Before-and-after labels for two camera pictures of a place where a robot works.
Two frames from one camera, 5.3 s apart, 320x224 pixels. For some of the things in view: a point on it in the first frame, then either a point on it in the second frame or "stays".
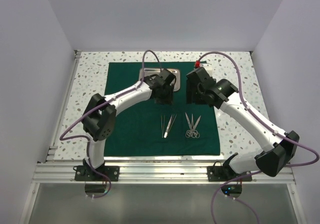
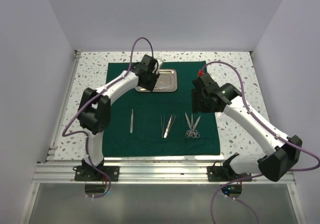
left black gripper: (168, 99) -> (150, 87)
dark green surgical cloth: (145, 128) stays
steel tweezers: (162, 124) stays
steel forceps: (167, 129) stays
